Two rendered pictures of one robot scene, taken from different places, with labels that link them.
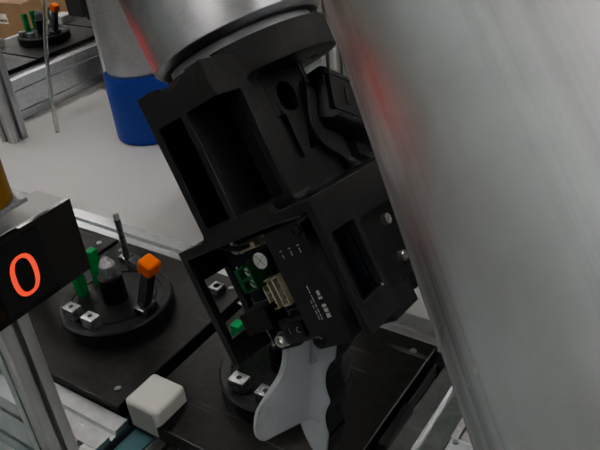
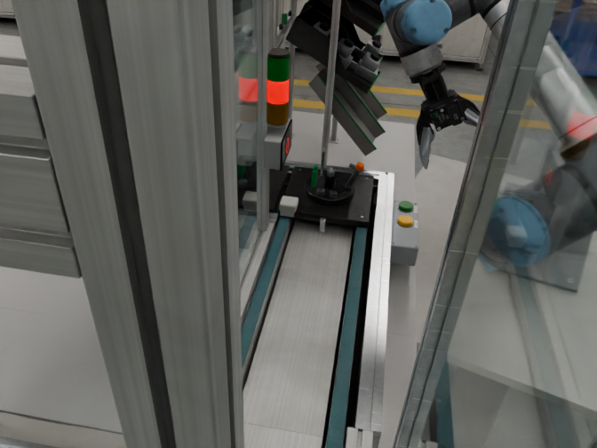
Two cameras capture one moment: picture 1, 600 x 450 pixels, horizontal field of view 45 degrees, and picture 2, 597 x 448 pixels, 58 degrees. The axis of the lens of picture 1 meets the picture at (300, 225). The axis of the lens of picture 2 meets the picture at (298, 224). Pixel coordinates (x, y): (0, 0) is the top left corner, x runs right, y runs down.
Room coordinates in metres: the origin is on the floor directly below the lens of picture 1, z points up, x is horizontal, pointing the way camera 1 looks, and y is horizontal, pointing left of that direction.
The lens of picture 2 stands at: (-0.50, 0.73, 1.79)
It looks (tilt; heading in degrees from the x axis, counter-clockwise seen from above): 36 degrees down; 331
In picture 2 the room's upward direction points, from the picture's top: 3 degrees clockwise
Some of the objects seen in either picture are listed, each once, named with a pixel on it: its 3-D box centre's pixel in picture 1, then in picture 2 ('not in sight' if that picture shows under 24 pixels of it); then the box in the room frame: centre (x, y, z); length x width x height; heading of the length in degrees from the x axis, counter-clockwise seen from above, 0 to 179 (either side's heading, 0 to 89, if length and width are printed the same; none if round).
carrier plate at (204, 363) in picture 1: (287, 384); (329, 195); (0.57, 0.03, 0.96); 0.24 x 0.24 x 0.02; 53
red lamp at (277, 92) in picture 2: not in sight; (277, 89); (0.49, 0.24, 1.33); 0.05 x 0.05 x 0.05
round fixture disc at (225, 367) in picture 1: (286, 370); (329, 188); (0.57, 0.03, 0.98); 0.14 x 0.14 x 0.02
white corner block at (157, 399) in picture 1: (157, 405); (288, 206); (0.55, 0.17, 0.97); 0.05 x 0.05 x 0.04; 53
